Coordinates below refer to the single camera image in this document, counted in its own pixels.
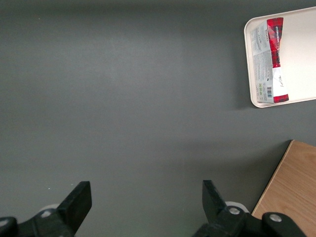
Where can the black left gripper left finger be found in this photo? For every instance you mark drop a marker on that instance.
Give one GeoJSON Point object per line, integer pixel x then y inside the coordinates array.
{"type": "Point", "coordinates": [71, 212]}

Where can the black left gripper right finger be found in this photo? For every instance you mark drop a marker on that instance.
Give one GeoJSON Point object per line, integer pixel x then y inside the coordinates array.
{"type": "Point", "coordinates": [217, 219]}

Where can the red tartan cookie box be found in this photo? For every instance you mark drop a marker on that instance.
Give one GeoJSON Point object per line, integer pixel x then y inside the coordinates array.
{"type": "Point", "coordinates": [270, 56]}

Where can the beige rectangular tray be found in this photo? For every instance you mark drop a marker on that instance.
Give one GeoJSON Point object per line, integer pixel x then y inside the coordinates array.
{"type": "Point", "coordinates": [301, 56]}

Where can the wooden two-drawer cabinet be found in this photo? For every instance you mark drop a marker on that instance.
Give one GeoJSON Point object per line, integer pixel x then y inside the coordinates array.
{"type": "Point", "coordinates": [291, 192]}

